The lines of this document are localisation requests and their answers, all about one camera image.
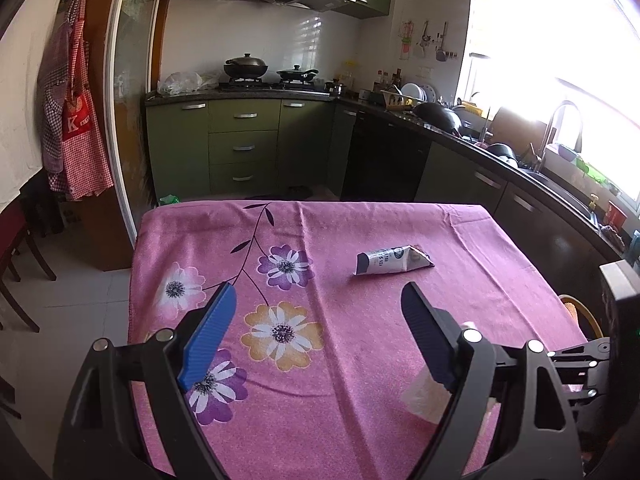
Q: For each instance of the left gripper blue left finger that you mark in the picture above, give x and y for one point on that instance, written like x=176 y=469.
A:
x=200 y=348

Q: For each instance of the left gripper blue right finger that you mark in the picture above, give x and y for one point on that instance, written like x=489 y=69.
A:
x=436 y=334

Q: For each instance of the white paper napkin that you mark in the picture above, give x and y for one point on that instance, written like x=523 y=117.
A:
x=426 y=398

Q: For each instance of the white blue tube pouch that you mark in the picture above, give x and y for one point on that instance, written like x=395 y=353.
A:
x=393 y=260

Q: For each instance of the yellow rimmed trash bin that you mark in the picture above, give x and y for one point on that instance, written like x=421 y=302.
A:
x=578 y=310

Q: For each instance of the steel kitchen sink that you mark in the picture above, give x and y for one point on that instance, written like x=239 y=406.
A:
x=557 y=189

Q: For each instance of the pink floral tablecloth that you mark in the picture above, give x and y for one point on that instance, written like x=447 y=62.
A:
x=307 y=381

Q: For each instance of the green lower cabinets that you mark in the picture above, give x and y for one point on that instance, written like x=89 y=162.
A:
x=281 y=145

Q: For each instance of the wooden cutting board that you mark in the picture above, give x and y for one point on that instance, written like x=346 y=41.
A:
x=517 y=132

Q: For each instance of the black wok on counter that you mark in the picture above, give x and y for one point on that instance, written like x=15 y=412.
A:
x=438 y=116

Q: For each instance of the red checkered apron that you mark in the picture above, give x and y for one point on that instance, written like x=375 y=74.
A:
x=73 y=150

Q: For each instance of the steel faucet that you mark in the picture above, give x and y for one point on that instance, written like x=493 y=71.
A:
x=542 y=150

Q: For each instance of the dish rack with plates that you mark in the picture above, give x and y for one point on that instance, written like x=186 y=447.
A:
x=409 y=95

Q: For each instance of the plastic bag on counter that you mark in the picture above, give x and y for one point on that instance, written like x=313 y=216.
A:
x=179 y=83

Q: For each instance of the black wok with lid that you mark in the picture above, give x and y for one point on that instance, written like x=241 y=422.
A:
x=245 y=67

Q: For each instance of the small black pan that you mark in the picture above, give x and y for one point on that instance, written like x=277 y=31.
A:
x=297 y=74

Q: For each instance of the white hanging cloth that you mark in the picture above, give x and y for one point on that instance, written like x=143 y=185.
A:
x=22 y=49

